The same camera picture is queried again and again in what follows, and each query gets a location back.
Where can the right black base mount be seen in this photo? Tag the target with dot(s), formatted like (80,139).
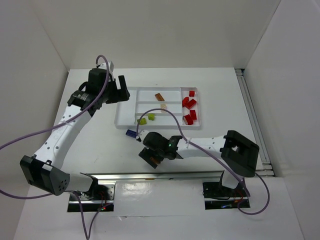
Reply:
(218,197)

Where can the white divided sorting tray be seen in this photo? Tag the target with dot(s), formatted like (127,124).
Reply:
(142,102)

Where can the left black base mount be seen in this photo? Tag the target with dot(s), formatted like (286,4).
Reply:
(102,197)

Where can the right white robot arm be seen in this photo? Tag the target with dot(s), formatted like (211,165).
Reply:
(236,153)

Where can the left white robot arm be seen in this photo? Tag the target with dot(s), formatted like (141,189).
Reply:
(43,168)

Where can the purple lego brick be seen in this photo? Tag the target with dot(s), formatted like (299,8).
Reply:
(131,133)

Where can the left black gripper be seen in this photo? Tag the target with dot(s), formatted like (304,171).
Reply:
(116,92)

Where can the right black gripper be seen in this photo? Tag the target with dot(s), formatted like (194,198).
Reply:
(149,158)

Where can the red ridged lego brick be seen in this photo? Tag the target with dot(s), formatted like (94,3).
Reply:
(190,104)

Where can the aluminium rail front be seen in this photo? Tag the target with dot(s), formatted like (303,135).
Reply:
(155,176)

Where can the red cross lego brick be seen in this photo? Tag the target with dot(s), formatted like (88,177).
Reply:
(185,101)

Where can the green lego brick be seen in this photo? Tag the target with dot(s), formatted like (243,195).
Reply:
(151,116)
(142,121)

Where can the aluminium rail right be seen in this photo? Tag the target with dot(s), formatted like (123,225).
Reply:
(268,170)

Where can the brown lego plate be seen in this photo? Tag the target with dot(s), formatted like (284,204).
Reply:
(154,161)

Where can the aluminium rail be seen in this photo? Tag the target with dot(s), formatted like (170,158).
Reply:
(155,176)
(268,170)

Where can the red and brown lego stack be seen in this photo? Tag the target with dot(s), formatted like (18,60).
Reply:
(159,97)

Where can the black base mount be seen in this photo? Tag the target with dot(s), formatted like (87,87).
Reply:
(102,197)
(218,197)

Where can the tan lego plate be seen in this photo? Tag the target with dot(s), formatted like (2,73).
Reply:
(163,108)

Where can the red rounded lego brick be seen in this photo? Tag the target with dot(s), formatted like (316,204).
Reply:
(191,93)

